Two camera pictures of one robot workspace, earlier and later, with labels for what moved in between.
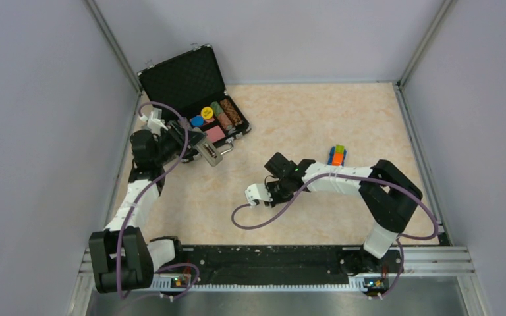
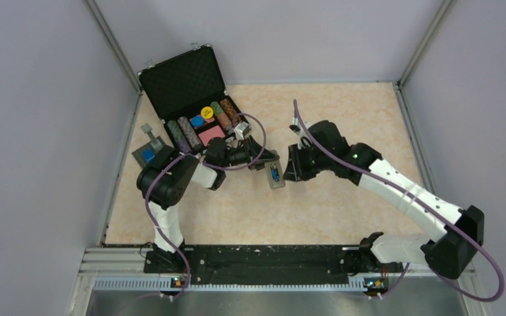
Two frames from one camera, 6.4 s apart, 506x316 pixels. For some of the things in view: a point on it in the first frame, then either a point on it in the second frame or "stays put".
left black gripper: x=178 y=133 → x=253 y=150
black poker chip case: x=187 y=88 stays put
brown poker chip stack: x=231 y=112 stays put
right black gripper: x=276 y=201 → x=305 y=174
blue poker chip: x=197 y=121 stays put
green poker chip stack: x=224 y=118 stays put
